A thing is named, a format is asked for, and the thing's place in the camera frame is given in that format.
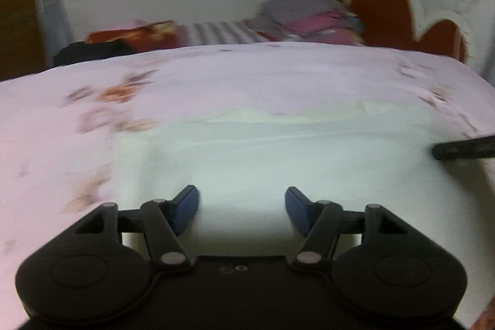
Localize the pink floral bed sheet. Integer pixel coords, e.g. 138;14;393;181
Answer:
0;42;495;330

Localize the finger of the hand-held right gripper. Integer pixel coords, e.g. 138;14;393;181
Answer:
432;135;495;161

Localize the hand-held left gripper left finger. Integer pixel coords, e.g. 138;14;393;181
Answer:
73;184;200;274

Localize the white knit sweater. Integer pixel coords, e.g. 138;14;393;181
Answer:
104;100;470;257

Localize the grey striped pillow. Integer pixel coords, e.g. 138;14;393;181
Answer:
176;20;271;46

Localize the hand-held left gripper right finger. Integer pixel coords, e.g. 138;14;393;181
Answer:
284;186;407;273

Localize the black cloth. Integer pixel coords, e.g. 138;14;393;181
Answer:
52;41;136;67

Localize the brown scalloped headboard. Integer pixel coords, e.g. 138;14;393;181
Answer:
323;0;470;64

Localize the brown wooden door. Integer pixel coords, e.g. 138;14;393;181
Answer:
0;0;47;81

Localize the pile of folded clothes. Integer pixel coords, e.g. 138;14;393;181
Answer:
243;0;368;46

